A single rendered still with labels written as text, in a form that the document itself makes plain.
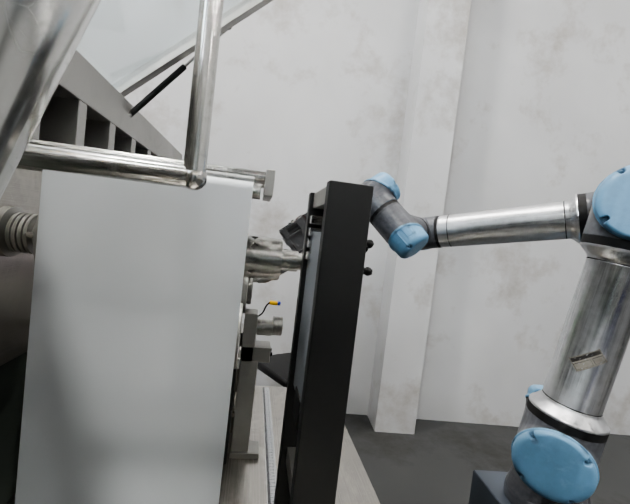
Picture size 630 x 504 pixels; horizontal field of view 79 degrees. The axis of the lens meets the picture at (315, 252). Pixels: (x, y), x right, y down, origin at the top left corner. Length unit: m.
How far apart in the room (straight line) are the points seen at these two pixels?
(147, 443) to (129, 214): 0.28
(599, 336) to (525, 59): 3.15
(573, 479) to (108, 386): 0.67
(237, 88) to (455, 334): 2.54
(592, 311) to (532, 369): 3.02
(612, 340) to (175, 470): 0.64
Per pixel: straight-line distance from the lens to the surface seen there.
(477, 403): 3.60
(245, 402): 0.86
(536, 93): 3.69
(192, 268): 0.49
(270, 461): 0.91
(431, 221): 0.91
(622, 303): 0.73
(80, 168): 0.31
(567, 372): 0.75
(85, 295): 0.53
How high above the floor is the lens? 1.38
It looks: 3 degrees down
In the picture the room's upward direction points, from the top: 7 degrees clockwise
